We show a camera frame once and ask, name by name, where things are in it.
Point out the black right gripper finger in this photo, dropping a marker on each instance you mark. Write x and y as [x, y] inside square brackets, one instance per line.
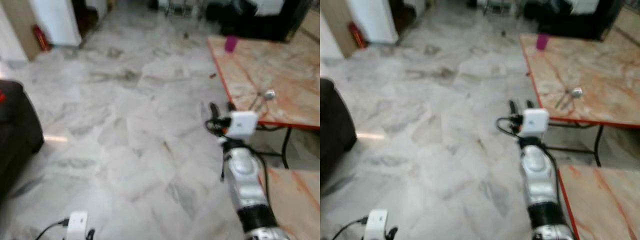
[231, 107]
[215, 112]
[513, 109]
[529, 105]

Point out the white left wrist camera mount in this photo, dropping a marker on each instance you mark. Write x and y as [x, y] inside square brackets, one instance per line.
[77, 225]
[376, 224]

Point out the purple plastic cup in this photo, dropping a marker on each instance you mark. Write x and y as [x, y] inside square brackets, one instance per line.
[230, 44]
[542, 42]

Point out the red canister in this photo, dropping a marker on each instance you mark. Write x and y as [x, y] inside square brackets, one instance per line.
[40, 38]
[357, 35]

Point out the black low cabinet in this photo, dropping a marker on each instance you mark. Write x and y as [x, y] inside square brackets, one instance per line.
[260, 25]
[575, 22]

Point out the white door panel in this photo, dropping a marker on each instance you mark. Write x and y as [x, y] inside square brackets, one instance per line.
[55, 20]
[372, 19]

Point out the black sofa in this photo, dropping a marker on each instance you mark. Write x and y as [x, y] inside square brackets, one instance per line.
[336, 130]
[17, 135]

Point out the steel fork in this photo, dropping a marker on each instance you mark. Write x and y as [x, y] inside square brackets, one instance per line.
[256, 103]
[562, 101]

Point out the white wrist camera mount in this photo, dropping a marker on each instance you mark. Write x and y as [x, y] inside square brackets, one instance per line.
[243, 125]
[376, 224]
[535, 122]
[77, 225]

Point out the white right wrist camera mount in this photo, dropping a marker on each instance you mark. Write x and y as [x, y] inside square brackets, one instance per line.
[535, 122]
[243, 125]

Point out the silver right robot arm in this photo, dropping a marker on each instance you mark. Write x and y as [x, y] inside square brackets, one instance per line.
[245, 175]
[537, 172]

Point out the marble folding table red rim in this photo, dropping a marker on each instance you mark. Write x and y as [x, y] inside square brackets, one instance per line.
[280, 70]
[300, 210]
[595, 67]
[605, 205]

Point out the steel spoon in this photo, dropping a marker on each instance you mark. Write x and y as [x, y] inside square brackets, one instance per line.
[577, 92]
[269, 94]

